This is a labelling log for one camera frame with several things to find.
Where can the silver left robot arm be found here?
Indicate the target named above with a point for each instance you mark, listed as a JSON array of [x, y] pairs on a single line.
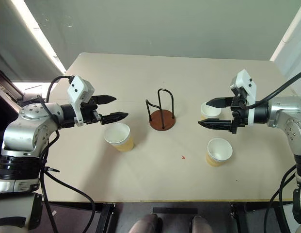
[[21, 131]]

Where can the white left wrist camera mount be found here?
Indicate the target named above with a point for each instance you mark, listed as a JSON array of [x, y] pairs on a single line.
[[78, 91]]

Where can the grey rounded shape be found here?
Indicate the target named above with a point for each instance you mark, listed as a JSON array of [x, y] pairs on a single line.
[[145, 224], [201, 225]]

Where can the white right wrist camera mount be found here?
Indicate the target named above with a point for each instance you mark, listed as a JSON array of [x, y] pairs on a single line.
[[247, 83]]

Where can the black table frame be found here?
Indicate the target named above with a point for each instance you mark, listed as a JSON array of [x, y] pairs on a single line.
[[106, 216]]

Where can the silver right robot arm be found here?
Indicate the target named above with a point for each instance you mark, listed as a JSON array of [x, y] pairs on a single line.
[[283, 111]]

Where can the yellow paper cup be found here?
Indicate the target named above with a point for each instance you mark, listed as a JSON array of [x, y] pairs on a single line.
[[117, 134], [219, 149], [210, 111]]

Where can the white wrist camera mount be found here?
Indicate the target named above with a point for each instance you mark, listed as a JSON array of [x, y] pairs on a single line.
[[247, 83], [78, 91]]

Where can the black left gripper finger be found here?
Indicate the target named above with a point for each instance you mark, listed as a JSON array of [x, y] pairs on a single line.
[[115, 117], [105, 99]]

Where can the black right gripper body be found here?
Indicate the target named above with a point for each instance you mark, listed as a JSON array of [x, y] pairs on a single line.
[[240, 116]]

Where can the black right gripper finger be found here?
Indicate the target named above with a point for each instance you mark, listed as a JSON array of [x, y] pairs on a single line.
[[220, 102], [217, 124]]

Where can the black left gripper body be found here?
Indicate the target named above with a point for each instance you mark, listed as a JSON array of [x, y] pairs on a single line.
[[88, 114]]

